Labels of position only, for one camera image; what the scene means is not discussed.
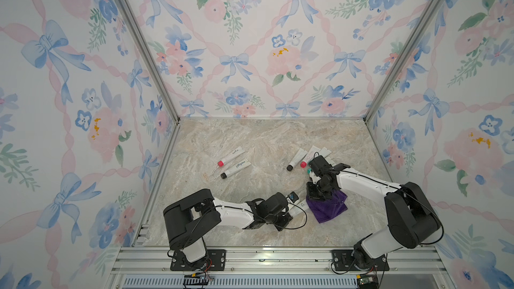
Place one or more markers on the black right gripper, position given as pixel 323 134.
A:
pixel 310 195

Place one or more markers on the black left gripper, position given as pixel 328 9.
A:
pixel 286 218

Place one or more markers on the purple cloth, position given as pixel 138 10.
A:
pixel 325 211

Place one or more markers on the white tube pink cap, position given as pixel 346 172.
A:
pixel 309 156
pixel 231 156

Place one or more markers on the white tube black cap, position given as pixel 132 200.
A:
pixel 298 157

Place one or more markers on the white toothpaste tube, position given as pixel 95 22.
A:
pixel 325 152

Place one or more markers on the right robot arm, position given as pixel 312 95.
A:
pixel 412 222

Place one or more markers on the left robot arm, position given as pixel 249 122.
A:
pixel 188 220

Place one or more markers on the white tube dark cap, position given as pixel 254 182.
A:
pixel 237 168

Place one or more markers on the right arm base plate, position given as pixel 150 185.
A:
pixel 347 260

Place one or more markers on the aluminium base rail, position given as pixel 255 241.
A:
pixel 285 267

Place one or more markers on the aluminium corner post right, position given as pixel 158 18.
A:
pixel 428 14

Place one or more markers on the aluminium corner post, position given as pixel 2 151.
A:
pixel 137 35
pixel 428 14

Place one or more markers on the aluminium corner post left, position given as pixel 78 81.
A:
pixel 137 35

